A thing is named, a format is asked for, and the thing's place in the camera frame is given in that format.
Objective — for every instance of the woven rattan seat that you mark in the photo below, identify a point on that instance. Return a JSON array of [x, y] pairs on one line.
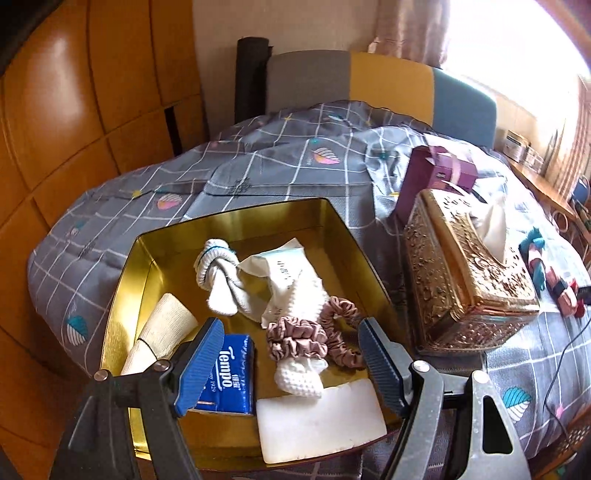
[[572, 443]]

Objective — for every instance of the white knotted sock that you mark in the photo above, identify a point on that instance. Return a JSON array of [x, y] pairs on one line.
[[217, 277]]

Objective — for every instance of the purple box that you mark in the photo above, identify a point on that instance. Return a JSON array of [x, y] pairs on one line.
[[415, 184]]

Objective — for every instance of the white knitted cloth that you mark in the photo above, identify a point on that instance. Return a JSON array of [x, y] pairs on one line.
[[300, 381]]

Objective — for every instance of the blue tissue pack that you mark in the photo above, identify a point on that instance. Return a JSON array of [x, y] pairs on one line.
[[231, 369]]

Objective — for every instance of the multicolour padded headboard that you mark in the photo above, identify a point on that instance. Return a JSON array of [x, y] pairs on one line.
[[388, 83]]

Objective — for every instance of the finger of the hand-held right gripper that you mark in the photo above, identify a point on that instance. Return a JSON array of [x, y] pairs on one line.
[[585, 295]]

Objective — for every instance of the rose gold satin scrunchie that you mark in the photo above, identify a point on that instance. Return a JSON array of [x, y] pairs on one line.
[[344, 350]]

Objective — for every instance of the wooden wardrobe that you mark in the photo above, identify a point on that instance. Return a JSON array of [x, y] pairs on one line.
[[69, 92]]

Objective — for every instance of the grey printed blanket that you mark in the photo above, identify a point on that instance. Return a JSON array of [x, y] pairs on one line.
[[277, 161]]

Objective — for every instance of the beige rolled cloth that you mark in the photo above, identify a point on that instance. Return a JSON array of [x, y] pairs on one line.
[[166, 318]]

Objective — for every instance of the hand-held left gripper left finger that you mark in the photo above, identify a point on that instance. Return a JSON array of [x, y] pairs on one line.
[[203, 364]]

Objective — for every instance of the blue plush toy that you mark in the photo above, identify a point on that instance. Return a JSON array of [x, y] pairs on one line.
[[535, 236]]

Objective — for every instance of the ornate gold tissue box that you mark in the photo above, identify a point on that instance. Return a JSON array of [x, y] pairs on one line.
[[461, 286]]

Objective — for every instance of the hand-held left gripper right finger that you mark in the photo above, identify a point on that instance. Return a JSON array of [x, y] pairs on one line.
[[381, 364]]

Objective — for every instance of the wooden side shelf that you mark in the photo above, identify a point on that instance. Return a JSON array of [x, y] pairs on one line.
[[540, 184]]

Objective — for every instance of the gold tin box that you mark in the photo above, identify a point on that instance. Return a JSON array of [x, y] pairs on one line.
[[231, 221]]

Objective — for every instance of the dusty pink satin scrunchie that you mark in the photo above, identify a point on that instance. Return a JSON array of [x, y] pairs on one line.
[[295, 339]]

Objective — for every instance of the white flat pad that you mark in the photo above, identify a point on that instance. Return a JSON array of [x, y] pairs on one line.
[[318, 424]]

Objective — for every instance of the white device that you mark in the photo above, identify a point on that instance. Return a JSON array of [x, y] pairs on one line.
[[521, 147]]

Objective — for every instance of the white tissue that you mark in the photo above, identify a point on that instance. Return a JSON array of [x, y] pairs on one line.
[[491, 226]]

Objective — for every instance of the beige curtain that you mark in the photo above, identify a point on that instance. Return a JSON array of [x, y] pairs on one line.
[[406, 27]]

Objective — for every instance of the black rolled mat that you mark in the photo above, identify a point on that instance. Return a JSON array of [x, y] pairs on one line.
[[251, 78]]

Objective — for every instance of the white wipes packet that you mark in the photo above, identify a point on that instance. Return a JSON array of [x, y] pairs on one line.
[[277, 272]]

